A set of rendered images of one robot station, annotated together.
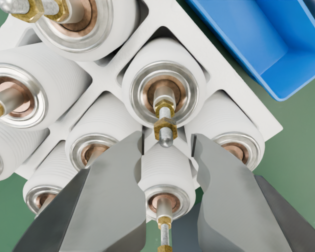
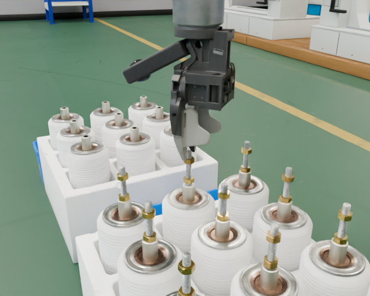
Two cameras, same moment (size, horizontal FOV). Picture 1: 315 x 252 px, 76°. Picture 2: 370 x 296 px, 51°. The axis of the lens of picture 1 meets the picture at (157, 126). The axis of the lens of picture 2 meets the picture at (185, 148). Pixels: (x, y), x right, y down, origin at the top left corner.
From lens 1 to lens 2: 0.65 m
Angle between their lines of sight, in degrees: 79
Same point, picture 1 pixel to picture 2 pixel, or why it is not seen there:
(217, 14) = not seen: hidden behind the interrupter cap
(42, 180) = (234, 280)
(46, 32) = (127, 224)
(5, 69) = (131, 248)
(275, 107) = not seen: hidden behind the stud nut
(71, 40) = (138, 217)
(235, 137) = (228, 180)
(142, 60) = (164, 202)
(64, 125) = not seen: outside the picture
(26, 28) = (111, 286)
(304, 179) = (363, 225)
